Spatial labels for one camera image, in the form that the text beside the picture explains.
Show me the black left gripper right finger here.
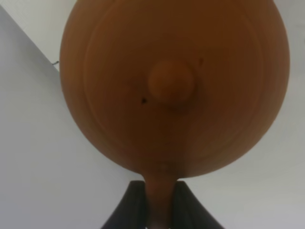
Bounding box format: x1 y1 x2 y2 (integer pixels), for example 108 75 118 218
171 181 223 229

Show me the brown clay teapot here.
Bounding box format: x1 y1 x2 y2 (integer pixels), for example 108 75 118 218
60 0 290 229

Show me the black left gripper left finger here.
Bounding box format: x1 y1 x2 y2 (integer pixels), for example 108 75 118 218
102 180 152 229

